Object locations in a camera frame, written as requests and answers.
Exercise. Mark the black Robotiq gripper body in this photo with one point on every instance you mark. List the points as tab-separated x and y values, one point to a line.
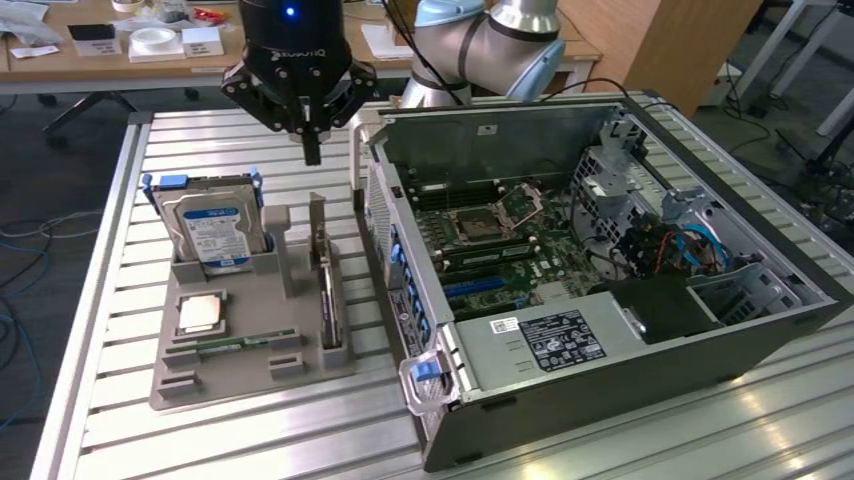
297	50

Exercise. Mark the green graphics card black cooler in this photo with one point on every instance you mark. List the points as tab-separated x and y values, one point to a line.
330	300

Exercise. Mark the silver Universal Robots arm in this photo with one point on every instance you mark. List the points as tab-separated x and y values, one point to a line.
507	45

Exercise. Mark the white paper stack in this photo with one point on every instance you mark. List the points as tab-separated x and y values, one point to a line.
383	45

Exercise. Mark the white labelled box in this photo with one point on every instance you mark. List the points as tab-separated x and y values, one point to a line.
202	42

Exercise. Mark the red packet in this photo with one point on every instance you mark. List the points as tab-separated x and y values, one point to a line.
208	15

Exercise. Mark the wooden desk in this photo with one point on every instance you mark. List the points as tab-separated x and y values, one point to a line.
167	70

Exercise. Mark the flat white box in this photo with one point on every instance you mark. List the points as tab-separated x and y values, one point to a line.
156	55

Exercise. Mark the hard disk in blue caddy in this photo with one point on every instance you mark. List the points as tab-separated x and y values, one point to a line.
214	230

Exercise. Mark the beige tape roll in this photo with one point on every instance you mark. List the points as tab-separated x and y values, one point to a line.
126	5

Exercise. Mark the black office chair base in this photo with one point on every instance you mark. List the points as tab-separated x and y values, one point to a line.
74	112

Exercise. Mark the black topped white box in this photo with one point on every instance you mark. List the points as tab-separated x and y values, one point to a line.
94	40

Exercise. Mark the metal socket cover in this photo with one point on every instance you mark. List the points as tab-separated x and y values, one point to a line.
517	205

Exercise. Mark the black RAM stick white label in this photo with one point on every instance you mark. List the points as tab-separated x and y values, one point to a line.
487	255

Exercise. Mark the white paper slip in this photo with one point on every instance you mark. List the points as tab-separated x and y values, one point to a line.
34	51

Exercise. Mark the clear plastic bag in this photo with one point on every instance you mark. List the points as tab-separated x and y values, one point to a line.
27	25

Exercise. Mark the long PCIe expansion slot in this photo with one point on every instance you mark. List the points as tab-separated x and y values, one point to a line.
474	286

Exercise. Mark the silver CPU chip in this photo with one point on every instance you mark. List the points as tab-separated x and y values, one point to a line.
200	312

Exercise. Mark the grey plastic parts rack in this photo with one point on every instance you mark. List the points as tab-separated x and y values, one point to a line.
267	320

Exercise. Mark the silver disk bay cage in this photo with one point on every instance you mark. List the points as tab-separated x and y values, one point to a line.
614	195

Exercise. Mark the green motherboard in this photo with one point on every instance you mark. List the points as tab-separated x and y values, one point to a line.
534	280

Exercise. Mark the green RAM stick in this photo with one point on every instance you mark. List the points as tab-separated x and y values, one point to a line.
227	344

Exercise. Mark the wooden cabinet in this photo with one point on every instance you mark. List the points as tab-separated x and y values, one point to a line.
668	50

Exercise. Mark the grey power supply unit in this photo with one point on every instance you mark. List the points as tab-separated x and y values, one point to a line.
494	350

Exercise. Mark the blue case latch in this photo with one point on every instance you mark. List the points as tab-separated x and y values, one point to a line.
423	372

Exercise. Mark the black plastic air shroud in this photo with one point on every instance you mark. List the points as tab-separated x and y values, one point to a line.
654	310

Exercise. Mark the open dark PC case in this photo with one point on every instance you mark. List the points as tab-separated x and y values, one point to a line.
601	400

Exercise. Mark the black equipment stand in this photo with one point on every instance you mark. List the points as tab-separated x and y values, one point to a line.
830	145

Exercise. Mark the black chassis switch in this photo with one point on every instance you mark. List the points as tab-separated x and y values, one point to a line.
395	192

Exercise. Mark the white wall box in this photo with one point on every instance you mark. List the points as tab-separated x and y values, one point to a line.
728	87

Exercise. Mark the white desk frame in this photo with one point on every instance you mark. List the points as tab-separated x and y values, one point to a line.
774	47

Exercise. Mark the grey disk bay bracket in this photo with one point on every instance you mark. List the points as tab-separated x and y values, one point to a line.
741	295

